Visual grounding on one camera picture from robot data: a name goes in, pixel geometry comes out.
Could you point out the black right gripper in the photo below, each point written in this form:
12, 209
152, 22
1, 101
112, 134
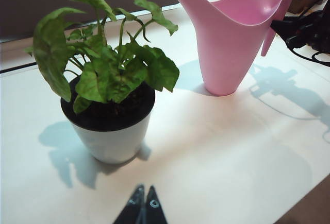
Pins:
309, 31

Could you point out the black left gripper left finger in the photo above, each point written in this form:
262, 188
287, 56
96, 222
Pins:
131, 211

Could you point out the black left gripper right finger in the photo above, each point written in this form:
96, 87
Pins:
154, 211

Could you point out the pink plastic watering can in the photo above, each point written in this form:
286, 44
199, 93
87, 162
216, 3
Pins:
224, 54

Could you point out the green leafy plant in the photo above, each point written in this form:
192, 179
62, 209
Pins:
51, 49

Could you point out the white flower pot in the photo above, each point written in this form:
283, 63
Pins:
111, 144

